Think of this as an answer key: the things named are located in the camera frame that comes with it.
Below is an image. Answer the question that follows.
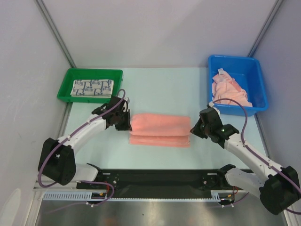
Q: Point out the light pink towel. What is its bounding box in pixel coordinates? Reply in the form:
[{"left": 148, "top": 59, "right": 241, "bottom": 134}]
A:
[{"left": 212, "top": 68, "right": 253, "bottom": 107}]

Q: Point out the blue white patterned towel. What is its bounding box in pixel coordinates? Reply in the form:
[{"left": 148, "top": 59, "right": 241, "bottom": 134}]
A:
[{"left": 70, "top": 79, "right": 114, "bottom": 98}]

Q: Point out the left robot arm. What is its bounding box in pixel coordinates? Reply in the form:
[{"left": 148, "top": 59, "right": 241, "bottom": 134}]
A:
[{"left": 38, "top": 97, "right": 132, "bottom": 188}]

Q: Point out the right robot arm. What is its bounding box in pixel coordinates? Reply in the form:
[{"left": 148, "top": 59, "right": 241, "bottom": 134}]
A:
[{"left": 190, "top": 107, "right": 301, "bottom": 215}]

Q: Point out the green plastic tray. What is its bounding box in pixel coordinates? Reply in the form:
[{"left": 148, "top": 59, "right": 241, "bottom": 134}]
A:
[{"left": 57, "top": 68, "right": 123, "bottom": 103}]

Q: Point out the blue plastic bin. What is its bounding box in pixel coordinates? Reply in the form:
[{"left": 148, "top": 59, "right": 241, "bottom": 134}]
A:
[{"left": 207, "top": 55, "right": 269, "bottom": 116}]

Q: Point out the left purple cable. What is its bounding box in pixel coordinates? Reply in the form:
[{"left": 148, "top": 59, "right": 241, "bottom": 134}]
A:
[{"left": 37, "top": 89, "right": 127, "bottom": 213}]

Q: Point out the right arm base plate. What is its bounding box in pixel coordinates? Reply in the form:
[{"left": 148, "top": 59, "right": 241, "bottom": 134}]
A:
[{"left": 198, "top": 172, "right": 243, "bottom": 191}]

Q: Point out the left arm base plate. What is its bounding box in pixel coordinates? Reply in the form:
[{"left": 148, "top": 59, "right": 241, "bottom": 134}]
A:
[{"left": 76, "top": 169, "right": 119, "bottom": 190}]

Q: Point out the aluminium front rail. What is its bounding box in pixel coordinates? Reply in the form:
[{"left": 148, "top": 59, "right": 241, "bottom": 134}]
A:
[{"left": 32, "top": 171, "right": 291, "bottom": 193}]

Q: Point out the grey cable duct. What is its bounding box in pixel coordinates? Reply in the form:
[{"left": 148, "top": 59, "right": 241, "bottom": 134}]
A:
[{"left": 43, "top": 190, "right": 232, "bottom": 202}]

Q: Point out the left aluminium corner post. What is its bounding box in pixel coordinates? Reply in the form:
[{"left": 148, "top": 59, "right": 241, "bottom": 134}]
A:
[{"left": 34, "top": 0, "right": 76, "bottom": 68}]

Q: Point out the aluminium corner post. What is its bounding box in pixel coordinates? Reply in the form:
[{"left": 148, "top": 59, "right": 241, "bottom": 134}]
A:
[
  {"left": 247, "top": 0, "right": 285, "bottom": 57},
  {"left": 34, "top": 0, "right": 76, "bottom": 68}
]

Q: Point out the right aluminium corner post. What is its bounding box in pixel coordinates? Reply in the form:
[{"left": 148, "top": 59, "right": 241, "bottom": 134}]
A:
[{"left": 247, "top": 0, "right": 285, "bottom": 57}]

